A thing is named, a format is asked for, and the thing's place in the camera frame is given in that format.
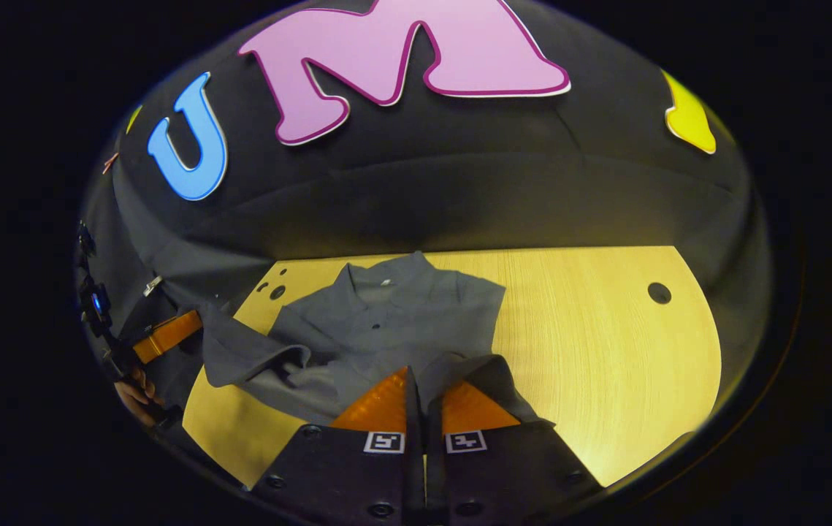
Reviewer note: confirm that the red clip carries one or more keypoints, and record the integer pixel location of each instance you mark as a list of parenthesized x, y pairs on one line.
[(110, 162)]

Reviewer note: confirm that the silver metal clip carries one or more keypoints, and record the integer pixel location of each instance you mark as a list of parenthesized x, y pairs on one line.
[(153, 285)]

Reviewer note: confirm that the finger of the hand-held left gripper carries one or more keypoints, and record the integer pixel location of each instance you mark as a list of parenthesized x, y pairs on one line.
[(167, 336)]

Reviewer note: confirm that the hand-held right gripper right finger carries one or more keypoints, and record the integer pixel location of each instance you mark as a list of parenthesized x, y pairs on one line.
[(435, 475)]

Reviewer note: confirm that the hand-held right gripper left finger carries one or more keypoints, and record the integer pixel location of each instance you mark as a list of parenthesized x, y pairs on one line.
[(416, 475)]

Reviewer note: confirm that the grey collared shirt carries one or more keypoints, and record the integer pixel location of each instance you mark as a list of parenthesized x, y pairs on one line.
[(386, 314)]

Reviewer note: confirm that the black backdrop cloth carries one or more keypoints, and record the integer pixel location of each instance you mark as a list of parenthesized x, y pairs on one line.
[(459, 190)]

